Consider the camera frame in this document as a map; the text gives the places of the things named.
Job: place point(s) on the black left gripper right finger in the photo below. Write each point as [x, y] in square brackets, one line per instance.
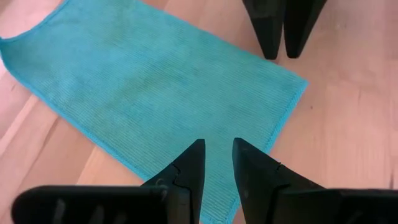
[261, 186]

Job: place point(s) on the teal microfiber towel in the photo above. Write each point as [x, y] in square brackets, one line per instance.
[149, 84]

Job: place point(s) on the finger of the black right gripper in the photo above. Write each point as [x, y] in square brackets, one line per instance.
[300, 25]
[267, 25]

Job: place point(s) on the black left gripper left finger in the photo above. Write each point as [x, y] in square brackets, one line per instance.
[183, 186]

